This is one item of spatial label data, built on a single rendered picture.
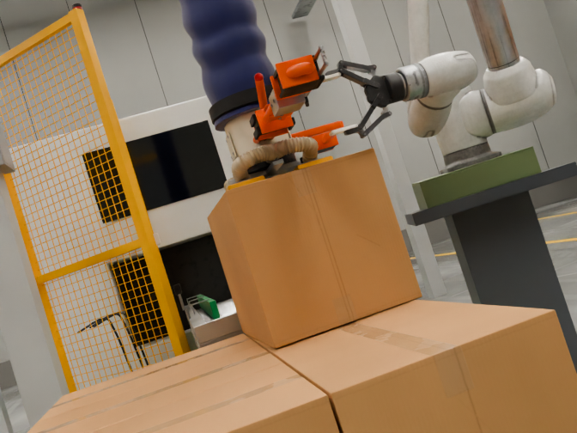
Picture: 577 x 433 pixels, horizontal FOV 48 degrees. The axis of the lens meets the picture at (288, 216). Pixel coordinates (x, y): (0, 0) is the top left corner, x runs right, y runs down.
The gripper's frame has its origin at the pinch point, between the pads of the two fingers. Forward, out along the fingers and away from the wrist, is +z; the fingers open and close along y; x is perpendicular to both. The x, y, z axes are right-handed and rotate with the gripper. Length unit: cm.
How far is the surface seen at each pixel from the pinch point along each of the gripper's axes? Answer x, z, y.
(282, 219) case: 1.9, 19.1, 23.5
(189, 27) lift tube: 23.8, 23.6, -36.8
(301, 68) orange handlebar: -38.8, 14.1, -0.7
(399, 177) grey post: 351, -148, 5
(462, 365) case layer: -58, 10, 56
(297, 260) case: 1.8, 18.5, 34.3
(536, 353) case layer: -58, -3, 59
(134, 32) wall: 957, -8, -399
